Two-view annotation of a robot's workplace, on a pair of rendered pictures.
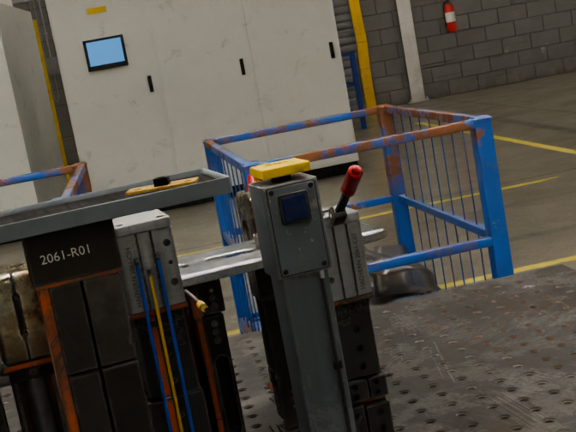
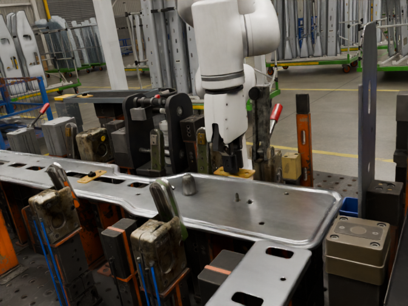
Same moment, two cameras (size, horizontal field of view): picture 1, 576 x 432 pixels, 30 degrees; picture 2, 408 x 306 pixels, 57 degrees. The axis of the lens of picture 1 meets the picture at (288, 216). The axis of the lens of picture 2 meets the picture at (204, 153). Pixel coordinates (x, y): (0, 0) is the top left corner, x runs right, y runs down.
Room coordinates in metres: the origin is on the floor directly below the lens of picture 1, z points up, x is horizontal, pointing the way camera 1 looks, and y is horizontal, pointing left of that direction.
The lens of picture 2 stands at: (1.87, 1.54, 1.38)
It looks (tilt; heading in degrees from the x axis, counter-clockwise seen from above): 19 degrees down; 230
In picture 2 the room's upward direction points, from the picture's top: 8 degrees counter-clockwise
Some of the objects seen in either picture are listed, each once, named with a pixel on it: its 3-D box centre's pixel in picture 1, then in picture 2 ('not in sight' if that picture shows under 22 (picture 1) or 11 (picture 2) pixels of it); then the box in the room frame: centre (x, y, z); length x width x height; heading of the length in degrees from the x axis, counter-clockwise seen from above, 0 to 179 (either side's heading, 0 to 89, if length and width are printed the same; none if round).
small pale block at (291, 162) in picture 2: not in sight; (295, 225); (1.21, 1.05, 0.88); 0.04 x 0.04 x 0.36; 15
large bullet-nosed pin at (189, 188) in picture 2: not in sight; (189, 186); (1.38, 0.89, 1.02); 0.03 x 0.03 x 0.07
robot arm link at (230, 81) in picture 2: not in sight; (223, 79); (1.35, 1.01, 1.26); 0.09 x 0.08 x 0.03; 15
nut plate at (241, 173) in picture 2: not in sight; (234, 170); (1.35, 1.01, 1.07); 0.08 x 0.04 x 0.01; 105
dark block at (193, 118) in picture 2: not in sight; (203, 184); (1.21, 0.72, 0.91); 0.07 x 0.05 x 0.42; 15
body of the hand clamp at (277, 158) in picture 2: not in sight; (271, 214); (1.19, 0.97, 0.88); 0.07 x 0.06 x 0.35; 15
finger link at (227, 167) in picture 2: not in sight; (226, 159); (1.38, 1.02, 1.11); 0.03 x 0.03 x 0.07; 15
